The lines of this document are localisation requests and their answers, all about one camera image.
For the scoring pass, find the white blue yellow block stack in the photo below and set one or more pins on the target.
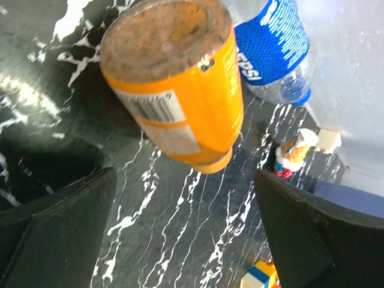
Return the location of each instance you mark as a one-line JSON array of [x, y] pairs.
[[261, 275]]

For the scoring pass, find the small white corner block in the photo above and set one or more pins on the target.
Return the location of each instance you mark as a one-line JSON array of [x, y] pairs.
[[329, 141]]

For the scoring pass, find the clear Pepsi bottle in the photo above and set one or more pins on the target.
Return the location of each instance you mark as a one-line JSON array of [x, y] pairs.
[[275, 57]]

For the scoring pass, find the orange juice bottle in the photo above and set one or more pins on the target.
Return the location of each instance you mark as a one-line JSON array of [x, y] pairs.
[[173, 65]]

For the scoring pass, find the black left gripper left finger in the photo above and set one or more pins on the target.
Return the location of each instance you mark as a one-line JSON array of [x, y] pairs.
[[54, 241]]

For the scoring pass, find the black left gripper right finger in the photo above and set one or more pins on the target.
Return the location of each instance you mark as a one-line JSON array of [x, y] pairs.
[[315, 242]]

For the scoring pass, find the small toy figure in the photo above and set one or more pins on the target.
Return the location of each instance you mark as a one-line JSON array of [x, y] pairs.
[[290, 156]]

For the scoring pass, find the blue plastic bin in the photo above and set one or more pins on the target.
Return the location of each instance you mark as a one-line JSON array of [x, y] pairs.
[[351, 198]]

